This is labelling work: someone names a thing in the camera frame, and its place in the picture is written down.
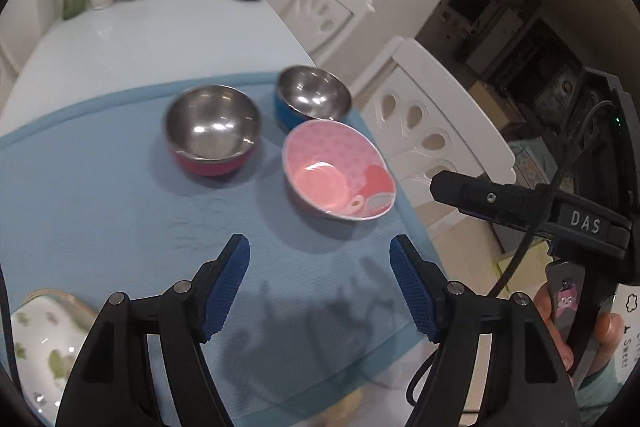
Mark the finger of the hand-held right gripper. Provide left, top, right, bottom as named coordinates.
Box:
left=430, top=171, right=556, bottom=230

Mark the small white flowered plate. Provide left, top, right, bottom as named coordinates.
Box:
left=10, top=298, right=98, bottom=414

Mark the black cable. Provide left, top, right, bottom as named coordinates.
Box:
left=406, top=101, right=616, bottom=408

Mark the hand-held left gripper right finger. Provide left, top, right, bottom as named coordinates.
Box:
left=389, top=234, right=583, bottom=427

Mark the light blue textured mat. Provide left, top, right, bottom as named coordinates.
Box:
left=0, top=69, right=436, bottom=423

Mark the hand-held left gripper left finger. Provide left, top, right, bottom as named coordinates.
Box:
left=54, top=233, right=251, bottom=427

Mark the red steel bowl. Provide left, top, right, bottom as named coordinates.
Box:
left=165, top=84, right=262, bottom=178

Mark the person's right hand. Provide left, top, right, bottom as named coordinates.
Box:
left=534, top=282, right=626, bottom=383

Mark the pink patterned bowl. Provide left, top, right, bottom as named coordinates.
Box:
left=282, top=119, right=397, bottom=222

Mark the blue steel bowl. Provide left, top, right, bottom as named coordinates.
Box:
left=273, top=65, right=352, bottom=132

